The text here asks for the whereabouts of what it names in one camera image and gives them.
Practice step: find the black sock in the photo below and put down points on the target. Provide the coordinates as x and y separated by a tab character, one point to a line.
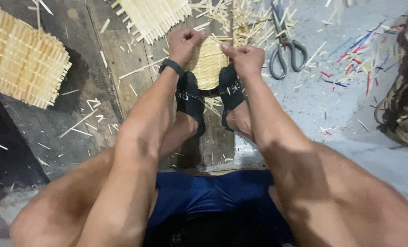
230	92
190	99

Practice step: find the round woven bamboo basket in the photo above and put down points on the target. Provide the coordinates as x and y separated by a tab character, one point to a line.
207	65

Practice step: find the black left sock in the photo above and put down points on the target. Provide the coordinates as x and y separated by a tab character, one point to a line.
190	99

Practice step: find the small woven bamboo mat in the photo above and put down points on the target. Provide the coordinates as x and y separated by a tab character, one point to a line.
152	15

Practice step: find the large woven bamboo mat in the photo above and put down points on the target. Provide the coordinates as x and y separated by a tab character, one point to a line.
22	60

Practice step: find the black wrist band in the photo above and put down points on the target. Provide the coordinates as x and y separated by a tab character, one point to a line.
171	66

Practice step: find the wooden work board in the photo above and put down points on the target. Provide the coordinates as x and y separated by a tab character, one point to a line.
128	85

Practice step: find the person's left hand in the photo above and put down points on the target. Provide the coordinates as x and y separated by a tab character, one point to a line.
181	44

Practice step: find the person's right hand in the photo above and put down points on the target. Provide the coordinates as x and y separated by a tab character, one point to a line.
247	61

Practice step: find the scattered coloured strip offcuts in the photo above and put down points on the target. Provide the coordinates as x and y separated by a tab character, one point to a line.
358	61

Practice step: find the black right sock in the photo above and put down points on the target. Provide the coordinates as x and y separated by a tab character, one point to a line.
230	92

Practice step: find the blue shorts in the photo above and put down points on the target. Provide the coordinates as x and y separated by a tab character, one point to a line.
211	205

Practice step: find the person's left fingers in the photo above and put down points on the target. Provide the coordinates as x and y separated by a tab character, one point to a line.
190	33

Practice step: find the heap of bamboo strip offcuts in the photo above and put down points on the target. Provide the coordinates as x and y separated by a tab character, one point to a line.
245	20

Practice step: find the person's left leg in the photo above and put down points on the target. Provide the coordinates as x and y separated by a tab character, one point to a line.
87	192

